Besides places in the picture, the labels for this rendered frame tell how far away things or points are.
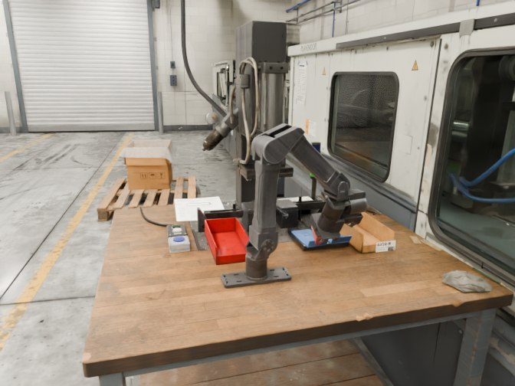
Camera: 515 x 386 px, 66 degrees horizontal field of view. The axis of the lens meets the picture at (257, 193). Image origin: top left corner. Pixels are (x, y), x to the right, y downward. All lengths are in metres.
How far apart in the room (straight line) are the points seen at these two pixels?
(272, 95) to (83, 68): 9.49
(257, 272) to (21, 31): 10.29
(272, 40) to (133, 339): 1.07
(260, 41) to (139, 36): 9.17
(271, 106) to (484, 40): 0.68
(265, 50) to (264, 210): 0.65
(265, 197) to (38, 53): 10.12
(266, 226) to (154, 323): 0.38
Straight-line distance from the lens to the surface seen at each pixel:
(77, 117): 10.85
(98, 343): 0.99
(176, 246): 1.34
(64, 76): 10.85
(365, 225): 1.56
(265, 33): 1.50
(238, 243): 1.39
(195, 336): 0.96
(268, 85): 1.42
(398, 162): 1.87
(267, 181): 1.05
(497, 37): 1.40
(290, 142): 1.03
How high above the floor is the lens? 1.47
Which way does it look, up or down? 17 degrees down
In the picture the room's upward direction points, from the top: 1 degrees clockwise
